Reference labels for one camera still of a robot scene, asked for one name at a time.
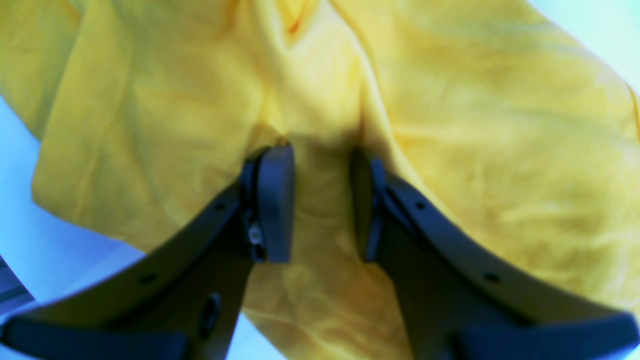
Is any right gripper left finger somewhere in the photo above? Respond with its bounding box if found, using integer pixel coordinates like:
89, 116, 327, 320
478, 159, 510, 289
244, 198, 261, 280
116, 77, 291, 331
1, 145, 295, 360

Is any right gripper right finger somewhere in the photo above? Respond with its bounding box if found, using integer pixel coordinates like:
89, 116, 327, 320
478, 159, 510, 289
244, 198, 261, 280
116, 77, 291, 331
350, 148, 639, 360

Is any yellow t-shirt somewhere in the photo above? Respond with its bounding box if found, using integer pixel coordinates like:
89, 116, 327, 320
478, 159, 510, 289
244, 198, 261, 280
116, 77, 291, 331
1, 0, 640, 360

